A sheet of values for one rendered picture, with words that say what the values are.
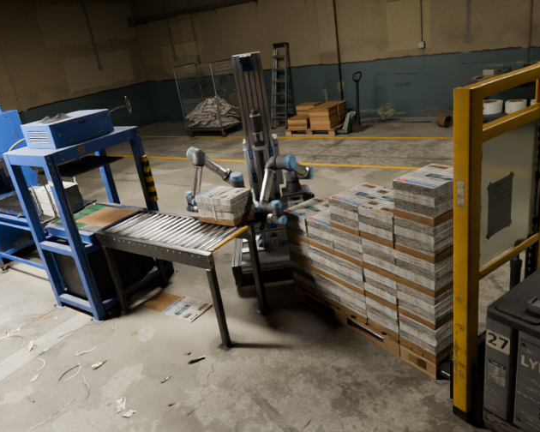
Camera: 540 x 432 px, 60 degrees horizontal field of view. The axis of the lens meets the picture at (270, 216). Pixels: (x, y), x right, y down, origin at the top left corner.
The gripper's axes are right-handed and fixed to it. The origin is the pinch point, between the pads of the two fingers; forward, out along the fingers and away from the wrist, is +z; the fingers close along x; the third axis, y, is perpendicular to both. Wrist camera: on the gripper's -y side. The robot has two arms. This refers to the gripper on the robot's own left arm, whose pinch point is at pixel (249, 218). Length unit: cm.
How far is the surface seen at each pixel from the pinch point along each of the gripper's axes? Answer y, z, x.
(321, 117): 13, 242, -563
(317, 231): -3, -65, 0
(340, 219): 13, -90, 12
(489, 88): 99, -190, 61
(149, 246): -7, 48, 67
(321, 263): -31, -64, -2
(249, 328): -82, -15, 33
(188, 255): -8, 6, 67
